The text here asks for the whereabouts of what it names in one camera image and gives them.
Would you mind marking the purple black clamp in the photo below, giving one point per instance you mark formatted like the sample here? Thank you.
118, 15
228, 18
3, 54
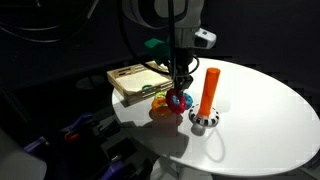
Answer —
68, 134

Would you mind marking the wooden slatted tray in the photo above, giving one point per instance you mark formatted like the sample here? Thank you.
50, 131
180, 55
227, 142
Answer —
136, 83

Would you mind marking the orange stacking post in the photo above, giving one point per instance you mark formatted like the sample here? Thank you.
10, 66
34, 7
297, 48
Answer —
209, 89

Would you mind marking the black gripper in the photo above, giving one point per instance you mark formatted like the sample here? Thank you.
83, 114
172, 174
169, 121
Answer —
184, 54

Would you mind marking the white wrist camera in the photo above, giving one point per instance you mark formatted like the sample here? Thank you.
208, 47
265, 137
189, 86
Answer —
204, 37

